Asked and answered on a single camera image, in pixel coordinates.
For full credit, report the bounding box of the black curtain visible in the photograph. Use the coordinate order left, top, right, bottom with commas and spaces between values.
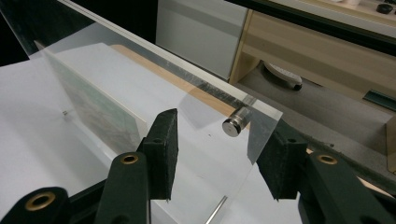
0, 0, 158, 67

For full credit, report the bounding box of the black round object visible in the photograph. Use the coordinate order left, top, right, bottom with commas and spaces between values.
375, 3, 395, 15

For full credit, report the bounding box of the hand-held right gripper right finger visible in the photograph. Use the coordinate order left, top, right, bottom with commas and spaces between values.
255, 119, 396, 224

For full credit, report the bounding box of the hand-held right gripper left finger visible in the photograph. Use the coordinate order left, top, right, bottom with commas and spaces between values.
92, 107, 180, 224

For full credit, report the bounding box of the silver frame standoff cylinder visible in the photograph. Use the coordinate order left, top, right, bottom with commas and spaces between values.
221, 105, 254, 138

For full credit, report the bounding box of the clear acrylic frame panel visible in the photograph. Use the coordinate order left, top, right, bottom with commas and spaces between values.
0, 0, 284, 224

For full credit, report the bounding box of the white photo card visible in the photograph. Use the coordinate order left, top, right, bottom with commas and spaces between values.
34, 40, 149, 154

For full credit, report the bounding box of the thin metal frame rod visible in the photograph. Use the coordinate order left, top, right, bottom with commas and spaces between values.
204, 194, 229, 224

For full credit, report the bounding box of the grey desk drawer handle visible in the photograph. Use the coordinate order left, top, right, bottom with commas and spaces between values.
361, 89, 396, 112

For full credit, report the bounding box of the light wooden desk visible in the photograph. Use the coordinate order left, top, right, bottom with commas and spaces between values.
228, 0, 396, 175

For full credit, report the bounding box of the white cabinet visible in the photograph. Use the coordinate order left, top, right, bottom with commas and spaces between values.
154, 0, 250, 82

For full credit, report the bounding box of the grey oblong device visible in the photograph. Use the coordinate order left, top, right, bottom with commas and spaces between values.
262, 61, 304, 91

